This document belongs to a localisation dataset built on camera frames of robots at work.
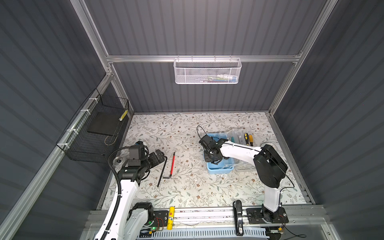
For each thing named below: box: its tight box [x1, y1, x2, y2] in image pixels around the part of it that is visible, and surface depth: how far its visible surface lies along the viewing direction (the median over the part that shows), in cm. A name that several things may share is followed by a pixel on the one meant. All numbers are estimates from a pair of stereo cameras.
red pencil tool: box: [163, 152, 176, 179], surface depth 95 cm
